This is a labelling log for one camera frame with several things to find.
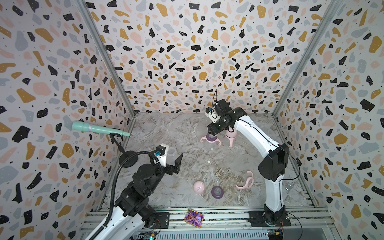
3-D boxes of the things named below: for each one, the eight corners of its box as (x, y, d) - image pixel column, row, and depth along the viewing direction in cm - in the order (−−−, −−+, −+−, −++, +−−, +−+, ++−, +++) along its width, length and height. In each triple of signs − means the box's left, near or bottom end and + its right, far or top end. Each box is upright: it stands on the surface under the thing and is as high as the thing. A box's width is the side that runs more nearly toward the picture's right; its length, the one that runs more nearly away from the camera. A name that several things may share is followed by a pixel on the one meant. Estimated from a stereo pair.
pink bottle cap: (192, 189, 86) (191, 186, 82) (197, 182, 89) (197, 178, 85) (201, 196, 83) (201, 193, 79) (206, 188, 86) (206, 185, 82)
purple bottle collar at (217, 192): (211, 198, 83) (211, 197, 80) (211, 187, 86) (211, 186, 84) (223, 198, 83) (224, 197, 80) (222, 187, 86) (223, 186, 84)
